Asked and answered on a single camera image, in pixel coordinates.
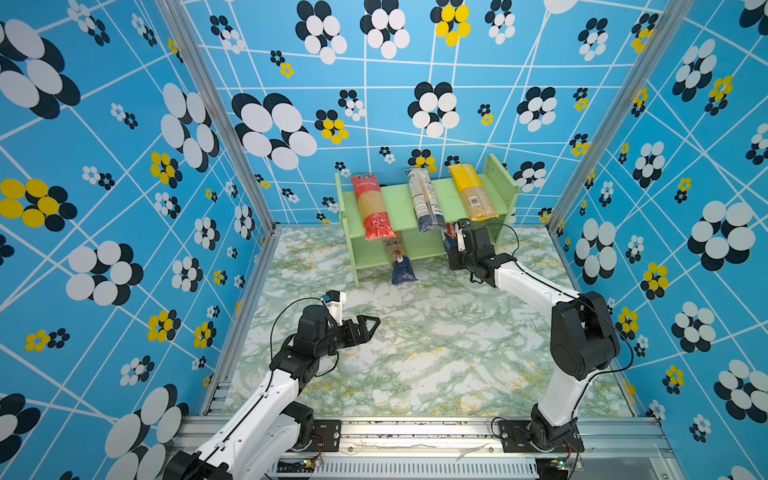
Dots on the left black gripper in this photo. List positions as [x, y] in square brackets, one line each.
[364, 334]

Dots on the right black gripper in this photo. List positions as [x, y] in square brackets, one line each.
[453, 261]

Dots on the yellow spaghetti package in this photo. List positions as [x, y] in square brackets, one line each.
[472, 192]

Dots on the clear blue-label spaghetti package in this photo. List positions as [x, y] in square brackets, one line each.
[426, 205]

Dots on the red spaghetti package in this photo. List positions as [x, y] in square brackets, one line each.
[372, 208]

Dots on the dark blue Barilla spaghetti package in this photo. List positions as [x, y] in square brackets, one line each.
[450, 241]

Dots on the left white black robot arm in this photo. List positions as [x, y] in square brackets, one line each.
[272, 421]

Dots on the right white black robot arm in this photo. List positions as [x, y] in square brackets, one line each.
[583, 340]

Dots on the green two-tier wooden shelf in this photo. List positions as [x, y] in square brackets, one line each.
[413, 219]

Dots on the left green circuit board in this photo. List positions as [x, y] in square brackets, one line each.
[302, 466]

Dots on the green circuit board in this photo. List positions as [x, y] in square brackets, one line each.
[553, 469]
[302, 466]

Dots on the right green circuit board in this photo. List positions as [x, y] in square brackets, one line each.
[553, 469]

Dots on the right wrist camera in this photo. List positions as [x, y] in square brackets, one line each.
[461, 226]

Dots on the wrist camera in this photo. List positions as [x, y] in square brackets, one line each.
[461, 226]
[334, 301]

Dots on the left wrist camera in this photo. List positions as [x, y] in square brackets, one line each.
[334, 301]

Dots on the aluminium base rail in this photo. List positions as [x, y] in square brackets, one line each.
[465, 448]

